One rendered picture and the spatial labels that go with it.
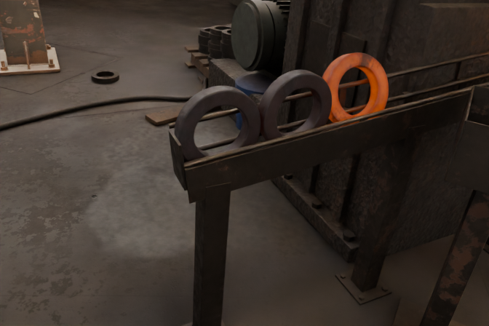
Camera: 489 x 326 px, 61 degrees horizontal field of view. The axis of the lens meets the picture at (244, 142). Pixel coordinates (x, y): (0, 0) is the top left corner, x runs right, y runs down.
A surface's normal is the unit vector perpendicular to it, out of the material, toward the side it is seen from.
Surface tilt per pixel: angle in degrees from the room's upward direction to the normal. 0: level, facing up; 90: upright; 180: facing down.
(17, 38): 90
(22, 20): 90
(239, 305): 0
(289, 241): 0
